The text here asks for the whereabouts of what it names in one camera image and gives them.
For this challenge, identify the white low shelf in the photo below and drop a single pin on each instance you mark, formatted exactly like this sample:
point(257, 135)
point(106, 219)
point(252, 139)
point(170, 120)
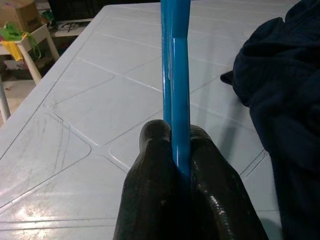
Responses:
point(72, 27)

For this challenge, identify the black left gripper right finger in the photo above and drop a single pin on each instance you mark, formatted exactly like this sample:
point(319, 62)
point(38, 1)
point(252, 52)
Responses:
point(220, 205)

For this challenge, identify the navy blue garment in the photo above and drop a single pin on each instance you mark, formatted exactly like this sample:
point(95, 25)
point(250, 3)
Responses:
point(287, 100)

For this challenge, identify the black tv cabinet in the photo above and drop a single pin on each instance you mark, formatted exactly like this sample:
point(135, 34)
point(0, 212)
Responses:
point(75, 10)

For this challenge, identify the green cloth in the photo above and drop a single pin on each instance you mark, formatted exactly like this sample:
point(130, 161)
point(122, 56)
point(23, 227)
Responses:
point(10, 32)

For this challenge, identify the white folding table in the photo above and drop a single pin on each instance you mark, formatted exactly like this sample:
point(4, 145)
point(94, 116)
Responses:
point(100, 100)

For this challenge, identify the yellow cloth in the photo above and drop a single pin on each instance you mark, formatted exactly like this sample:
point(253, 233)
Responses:
point(15, 51)

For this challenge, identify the brown cardboard box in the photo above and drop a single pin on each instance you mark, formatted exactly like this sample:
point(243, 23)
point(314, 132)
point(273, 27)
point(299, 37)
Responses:
point(17, 12)

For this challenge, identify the white plastic side table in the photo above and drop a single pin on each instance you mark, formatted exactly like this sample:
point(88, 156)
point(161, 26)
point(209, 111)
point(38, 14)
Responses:
point(32, 37)

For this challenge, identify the light blue clothes hanger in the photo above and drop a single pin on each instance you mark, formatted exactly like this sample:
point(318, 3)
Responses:
point(180, 100)

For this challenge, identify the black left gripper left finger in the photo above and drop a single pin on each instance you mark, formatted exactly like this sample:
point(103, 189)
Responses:
point(150, 187)

